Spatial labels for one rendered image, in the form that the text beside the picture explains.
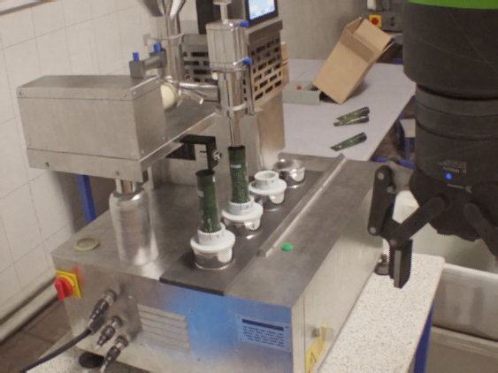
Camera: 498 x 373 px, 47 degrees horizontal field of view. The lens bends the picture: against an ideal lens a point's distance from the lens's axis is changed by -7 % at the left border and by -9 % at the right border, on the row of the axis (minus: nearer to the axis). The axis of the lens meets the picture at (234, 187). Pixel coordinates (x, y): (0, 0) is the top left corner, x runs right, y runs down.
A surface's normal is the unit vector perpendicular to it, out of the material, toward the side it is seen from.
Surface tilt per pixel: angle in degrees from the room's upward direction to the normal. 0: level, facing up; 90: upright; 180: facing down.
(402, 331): 0
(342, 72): 90
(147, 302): 90
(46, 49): 90
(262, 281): 0
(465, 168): 90
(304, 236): 0
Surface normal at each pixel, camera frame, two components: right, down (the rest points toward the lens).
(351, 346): -0.08, -0.91
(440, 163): -0.73, 0.33
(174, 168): -0.44, 0.40
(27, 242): 0.89, 0.11
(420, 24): -0.89, 0.25
